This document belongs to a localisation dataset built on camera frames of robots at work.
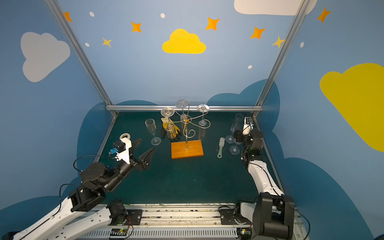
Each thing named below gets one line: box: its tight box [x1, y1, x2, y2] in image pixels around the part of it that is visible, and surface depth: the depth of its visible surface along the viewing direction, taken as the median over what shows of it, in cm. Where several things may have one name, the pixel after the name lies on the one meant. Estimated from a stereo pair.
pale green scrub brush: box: [217, 137, 226, 159], surface depth 103 cm
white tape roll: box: [119, 133, 131, 140], surface depth 109 cm
